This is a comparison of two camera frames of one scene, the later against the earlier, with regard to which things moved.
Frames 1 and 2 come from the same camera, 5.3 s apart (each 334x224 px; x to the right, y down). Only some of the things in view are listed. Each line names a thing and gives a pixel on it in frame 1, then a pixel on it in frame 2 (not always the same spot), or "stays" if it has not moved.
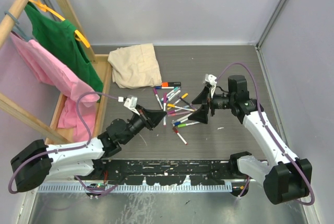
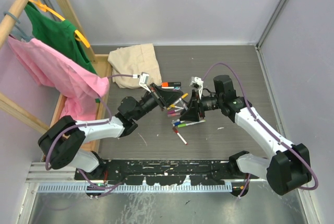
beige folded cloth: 135,66 stays
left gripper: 150,118 -> 166,96
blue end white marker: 178,122 stays
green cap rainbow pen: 182,125 stays
